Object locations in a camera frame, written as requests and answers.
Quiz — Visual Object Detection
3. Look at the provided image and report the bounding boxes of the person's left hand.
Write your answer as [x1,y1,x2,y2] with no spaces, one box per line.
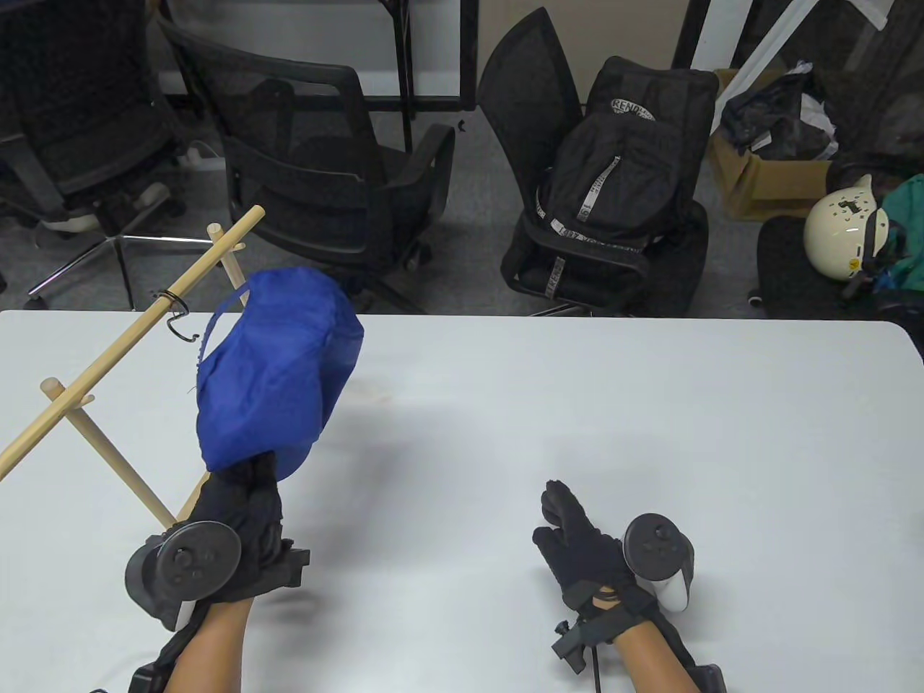
[173,453,297,604]

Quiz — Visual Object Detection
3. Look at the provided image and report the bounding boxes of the person's right hand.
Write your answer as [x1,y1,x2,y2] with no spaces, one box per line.
[532,479,654,627]

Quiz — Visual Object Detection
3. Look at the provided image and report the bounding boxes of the blue baseball cap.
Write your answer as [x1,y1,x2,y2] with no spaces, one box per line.
[195,267,364,483]

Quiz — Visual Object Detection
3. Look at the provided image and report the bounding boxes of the black metal s-hook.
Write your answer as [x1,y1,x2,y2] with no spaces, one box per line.
[157,289,201,344]

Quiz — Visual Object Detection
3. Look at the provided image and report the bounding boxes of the person's left forearm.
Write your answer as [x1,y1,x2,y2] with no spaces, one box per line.
[165,596,253,693]

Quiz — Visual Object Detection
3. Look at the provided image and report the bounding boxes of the person's right forearm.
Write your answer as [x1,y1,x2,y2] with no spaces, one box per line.
[614,621,697,693]

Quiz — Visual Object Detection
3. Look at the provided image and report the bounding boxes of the grey handheld controller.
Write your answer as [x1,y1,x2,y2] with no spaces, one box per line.
[124,521,243,630]
[623,513,696,613]

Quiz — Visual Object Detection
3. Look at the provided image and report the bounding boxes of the wooden hanging rack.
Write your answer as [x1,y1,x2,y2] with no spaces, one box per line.
[0,205,266,531]

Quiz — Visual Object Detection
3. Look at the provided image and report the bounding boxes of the black mesh office chair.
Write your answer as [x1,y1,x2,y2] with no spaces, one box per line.
[476,7,712,318]
[157,16,457,313]

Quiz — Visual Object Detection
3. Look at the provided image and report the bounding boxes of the white power strip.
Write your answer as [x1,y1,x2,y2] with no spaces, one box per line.
[177,141,226,171]

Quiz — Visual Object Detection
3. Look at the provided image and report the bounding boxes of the black padded chair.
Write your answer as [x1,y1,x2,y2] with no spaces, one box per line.
[747,217,924,322]

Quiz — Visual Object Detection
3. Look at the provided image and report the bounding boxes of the black backpack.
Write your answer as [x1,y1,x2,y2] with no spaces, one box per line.
[538,56,720,253]

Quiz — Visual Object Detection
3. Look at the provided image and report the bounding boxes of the cream white helmet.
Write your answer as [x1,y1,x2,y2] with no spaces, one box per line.
[804,174,890,281]

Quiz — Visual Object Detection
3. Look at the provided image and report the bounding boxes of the cardboard box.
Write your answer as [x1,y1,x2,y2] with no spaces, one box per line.
[711,69,834,221]

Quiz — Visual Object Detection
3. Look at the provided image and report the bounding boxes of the black chair with chrome base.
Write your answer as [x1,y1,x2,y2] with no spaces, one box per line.
[0,0,192,311]

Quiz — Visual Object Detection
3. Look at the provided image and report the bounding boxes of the teal bag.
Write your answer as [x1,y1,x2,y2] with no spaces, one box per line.
[870,173,924,293]

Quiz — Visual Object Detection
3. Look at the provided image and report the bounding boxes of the black plastic bag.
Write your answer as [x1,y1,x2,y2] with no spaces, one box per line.
[722,61,842,161]

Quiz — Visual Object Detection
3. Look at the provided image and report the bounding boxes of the white leaning board strip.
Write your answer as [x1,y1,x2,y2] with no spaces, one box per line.
[718,0,890,134]

